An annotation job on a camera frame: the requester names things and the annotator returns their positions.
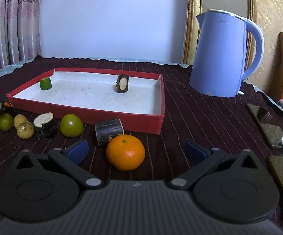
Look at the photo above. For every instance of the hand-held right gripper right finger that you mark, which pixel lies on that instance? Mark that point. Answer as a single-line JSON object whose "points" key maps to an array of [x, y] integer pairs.
{"points": [[195, 152]]}

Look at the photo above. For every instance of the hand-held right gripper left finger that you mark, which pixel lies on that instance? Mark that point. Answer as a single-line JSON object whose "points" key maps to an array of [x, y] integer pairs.
{"points": [[77, 152]]}

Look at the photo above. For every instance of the orange mandarin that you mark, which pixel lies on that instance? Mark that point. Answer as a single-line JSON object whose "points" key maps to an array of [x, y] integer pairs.
{"points": [[125, 152], [7, 104]]}

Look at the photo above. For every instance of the green tomato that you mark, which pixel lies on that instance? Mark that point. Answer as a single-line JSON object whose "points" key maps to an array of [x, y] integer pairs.
{"points": [[5, 122], [71, 125]]}

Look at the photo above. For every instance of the yellow longan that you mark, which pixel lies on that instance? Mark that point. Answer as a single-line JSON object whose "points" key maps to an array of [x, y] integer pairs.
{"points": [[25, 130], [19, 119]]}

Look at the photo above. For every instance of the red shallow cardboard box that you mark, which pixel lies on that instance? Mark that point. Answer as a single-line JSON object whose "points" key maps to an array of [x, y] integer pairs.
{"points": [[95, 95]]}

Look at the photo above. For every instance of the dark striped tablecloth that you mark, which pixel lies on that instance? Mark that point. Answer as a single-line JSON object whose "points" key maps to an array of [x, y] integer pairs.
{"points": [[192, 120]]}

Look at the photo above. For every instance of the thick dark sugarcane piece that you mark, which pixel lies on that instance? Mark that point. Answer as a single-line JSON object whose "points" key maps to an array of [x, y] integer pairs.
{"points": [[46, 127]]}

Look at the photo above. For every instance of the green cucumber piece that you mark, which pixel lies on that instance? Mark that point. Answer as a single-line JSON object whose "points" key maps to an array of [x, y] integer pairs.
{"points": [[45, 84]]}

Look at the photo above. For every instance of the black smartphone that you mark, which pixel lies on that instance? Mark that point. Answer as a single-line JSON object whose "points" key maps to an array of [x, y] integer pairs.
{"points": [[266, 124]]}

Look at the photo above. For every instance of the pink patterned curtain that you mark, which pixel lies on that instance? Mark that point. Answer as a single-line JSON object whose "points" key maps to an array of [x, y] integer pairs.
{"points": [[9, 24]]}

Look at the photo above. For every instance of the blue electric kettle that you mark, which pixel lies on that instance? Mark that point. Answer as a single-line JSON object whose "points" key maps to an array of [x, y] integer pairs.
{"points": [[217, 58]]}

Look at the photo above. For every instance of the gold wall frame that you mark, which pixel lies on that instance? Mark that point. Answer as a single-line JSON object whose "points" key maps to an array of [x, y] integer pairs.
{"points": [[192, 17]]}

